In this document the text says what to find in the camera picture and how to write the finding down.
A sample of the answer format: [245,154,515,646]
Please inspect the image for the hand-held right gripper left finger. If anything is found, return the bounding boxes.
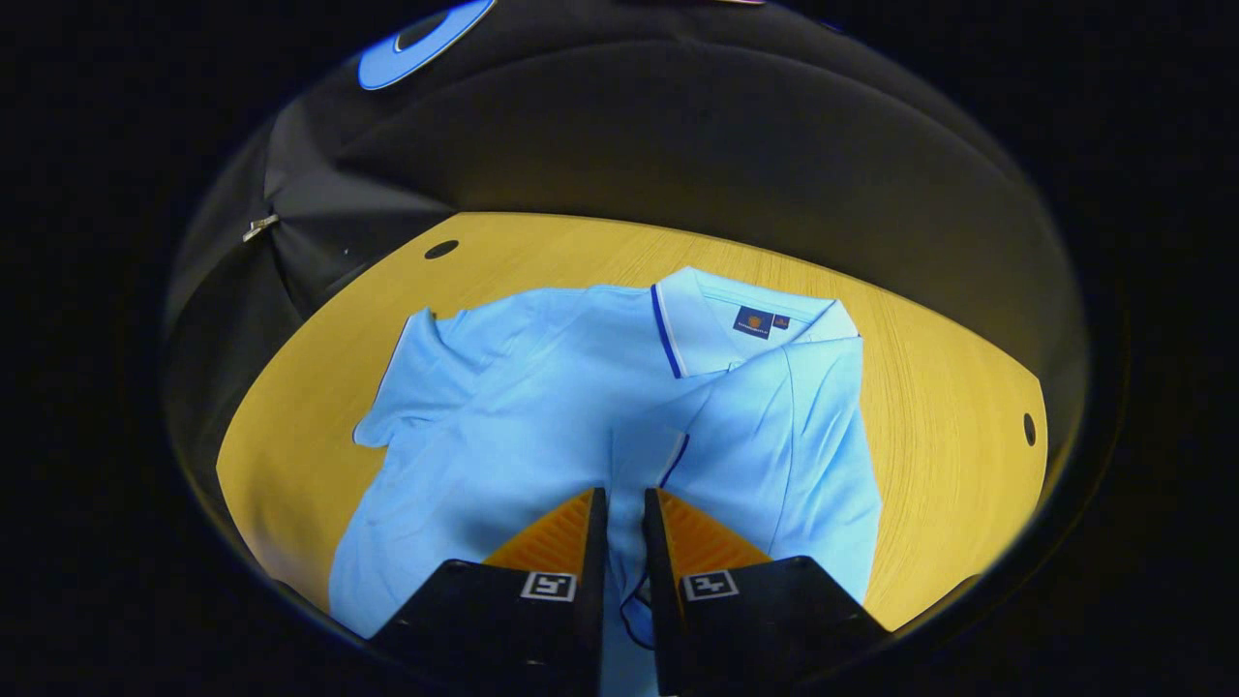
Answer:
[368,487,609,697]

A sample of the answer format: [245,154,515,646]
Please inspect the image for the black backdrop cloth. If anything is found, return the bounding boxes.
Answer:
[165,0,1090,466]

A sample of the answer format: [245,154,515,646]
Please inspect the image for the light blue T-shirt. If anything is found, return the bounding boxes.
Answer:
[327,266,884,697]

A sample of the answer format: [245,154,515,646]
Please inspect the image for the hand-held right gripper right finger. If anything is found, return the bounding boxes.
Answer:
[643,487,889,697]

